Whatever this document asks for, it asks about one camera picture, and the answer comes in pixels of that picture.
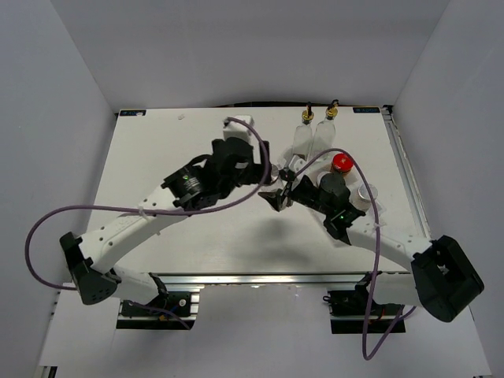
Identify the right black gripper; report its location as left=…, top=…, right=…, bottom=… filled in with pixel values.
left=258, top=169, right=332, bottom=217

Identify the glass bottle dark sauce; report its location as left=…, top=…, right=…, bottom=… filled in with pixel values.
left=292, top=102, right=314, bottom=159

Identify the clear glass oil bottle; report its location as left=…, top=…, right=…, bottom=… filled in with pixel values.
left=310, top=99, right=339, bottom=156

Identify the red lid sauce jar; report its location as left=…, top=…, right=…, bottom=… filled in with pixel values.
left=331, top=152, right=354, bottom=177

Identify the blue label salt shaker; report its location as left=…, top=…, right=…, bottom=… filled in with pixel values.
left=351, top=184, right=378, bottom=212

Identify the white powder shaker jar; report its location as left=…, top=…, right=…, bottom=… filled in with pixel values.
left=267, top=165, right=284, bottom=191

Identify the dark pepper shaker jar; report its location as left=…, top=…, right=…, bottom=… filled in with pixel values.
left=317, top=171, right=332, bottom=186

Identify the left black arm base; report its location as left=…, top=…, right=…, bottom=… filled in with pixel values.
left=113, top=275, right=202, bottom=331

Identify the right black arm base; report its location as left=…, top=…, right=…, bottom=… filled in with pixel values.
left=323, top=272, right=400, bottom=335

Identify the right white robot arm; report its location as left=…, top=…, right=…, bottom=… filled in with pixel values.
left=259, top=172, right=484, bottom=322

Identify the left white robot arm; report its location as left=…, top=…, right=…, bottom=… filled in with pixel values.
left=60, top=137, right=271, bottom=314

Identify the white foam organizer tray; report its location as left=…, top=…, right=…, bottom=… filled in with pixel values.
left=274, top=143, right=389, bottom=248

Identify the right blue table sticker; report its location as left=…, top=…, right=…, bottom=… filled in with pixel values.
left=352, top=106, right=381, bottom=114

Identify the blue table sticker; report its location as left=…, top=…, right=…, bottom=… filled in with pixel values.
left=352, top=106, right=381, bottom=114
left=118, top=109, right=146, bottom=117

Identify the left blue table sticker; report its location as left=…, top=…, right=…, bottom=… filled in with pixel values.
left=118, top=109, right=146, bottom=117

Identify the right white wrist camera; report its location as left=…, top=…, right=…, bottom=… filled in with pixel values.
left=283, top=155, right=306, bottom=181

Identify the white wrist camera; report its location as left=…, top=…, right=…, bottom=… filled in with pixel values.
left=283, top=155, right=306, bottom=181
left=223, top=115, right=254, bottom=143

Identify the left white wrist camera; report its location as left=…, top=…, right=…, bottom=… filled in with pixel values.
left=223, top=115, right=254, bottom=143

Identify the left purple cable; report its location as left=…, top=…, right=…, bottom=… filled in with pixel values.
left=24, top=117, right=271, bottom=291

